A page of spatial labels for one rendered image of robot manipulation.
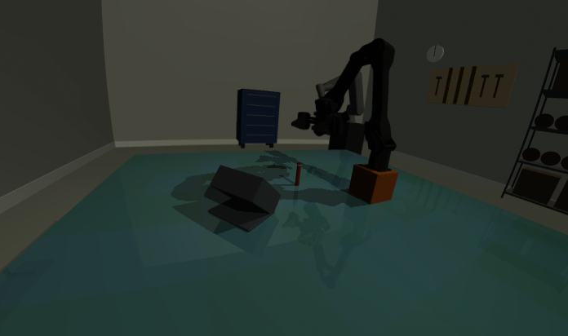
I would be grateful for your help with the dark red peg with white band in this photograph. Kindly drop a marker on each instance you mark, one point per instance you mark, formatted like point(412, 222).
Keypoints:
point(297, 178)

